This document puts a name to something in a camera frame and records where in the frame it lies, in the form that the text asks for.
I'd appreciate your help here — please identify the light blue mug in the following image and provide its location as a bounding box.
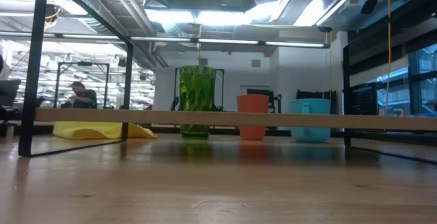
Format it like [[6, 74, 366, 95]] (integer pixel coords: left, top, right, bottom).
[[289, 98, 332, 143]]

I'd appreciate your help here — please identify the green faceted plastic tumbler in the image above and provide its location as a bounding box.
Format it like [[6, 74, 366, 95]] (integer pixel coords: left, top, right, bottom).
[[178, 65, 217, 140]]

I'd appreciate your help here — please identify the black perforated panel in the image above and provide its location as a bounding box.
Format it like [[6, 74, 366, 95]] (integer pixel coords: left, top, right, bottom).
[[350, 85, 378, 116]]

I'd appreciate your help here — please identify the black screen on stand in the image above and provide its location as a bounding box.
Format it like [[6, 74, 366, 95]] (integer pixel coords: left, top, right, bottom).
[[246, 87, 283, 114]]

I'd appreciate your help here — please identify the long ceiling light bar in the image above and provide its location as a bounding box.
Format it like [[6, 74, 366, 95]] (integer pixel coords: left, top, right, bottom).
[[0, 31, 331, 50]]

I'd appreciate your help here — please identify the person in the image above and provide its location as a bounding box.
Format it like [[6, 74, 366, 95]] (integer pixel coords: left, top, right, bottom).
[[70, 81, 98, 109]]

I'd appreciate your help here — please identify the yellow cloth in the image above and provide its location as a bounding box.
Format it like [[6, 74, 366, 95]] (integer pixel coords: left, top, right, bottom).
[[53, 120, 158, 140]]

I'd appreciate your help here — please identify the dark monitor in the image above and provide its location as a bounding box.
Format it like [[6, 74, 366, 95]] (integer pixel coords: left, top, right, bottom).
[[0, 79, 22, 107]]

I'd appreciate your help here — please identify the yellow hanging cable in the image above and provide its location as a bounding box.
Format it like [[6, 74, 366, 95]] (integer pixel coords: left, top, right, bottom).
[[196, 23, 203, 61], [384, 0, 393, 115]]

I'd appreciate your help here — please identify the black background rig frame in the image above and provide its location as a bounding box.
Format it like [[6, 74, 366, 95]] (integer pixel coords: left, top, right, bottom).
[[53, 61, 111, 109]]

